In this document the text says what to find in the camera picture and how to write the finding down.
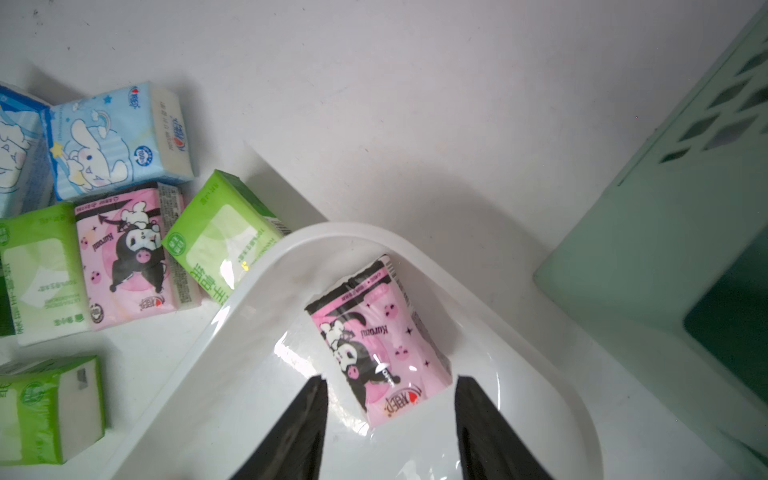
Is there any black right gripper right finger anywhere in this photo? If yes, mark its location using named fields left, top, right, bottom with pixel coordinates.
left=454, top=376, right=552, bottom=480

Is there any blue tissue pack left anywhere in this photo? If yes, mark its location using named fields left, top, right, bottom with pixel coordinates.
left=1, top=83, right=53, bottom=219

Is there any white plastic storage box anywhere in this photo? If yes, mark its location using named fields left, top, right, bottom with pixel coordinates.
left=103, top=223, right=603, bottom=479

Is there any blue tissue pack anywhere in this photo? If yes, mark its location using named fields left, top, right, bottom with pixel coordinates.
left=1, top=83, right=53, bottom=219
left=42, top=82, right=194, bottom=201

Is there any green tissue pack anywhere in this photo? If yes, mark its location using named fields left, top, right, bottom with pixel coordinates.
left=163, top=170, right=291, bottom=305
left=1, top=355, right=107, bottom=466
left=1, top=202, right=90, bottom=346

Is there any pink tissue pack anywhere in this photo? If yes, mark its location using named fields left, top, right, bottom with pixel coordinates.
left=305, top=255, right=453, bottom=427
left=75, top=182, right=202, bottom=331

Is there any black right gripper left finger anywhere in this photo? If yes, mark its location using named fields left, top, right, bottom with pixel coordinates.
left=231, top=376, right=329, bottom=480

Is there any pink tissue pack top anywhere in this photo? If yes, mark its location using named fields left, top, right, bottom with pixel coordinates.
left=305, top=255, right=453, bottom=427

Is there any blue tissue pack right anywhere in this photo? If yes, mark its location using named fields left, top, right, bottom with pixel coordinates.
left=42, top=82, right=194, bottom=201

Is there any green plastic file organizer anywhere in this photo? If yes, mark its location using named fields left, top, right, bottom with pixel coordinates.
left=534, top=10, right=767, bottom=479

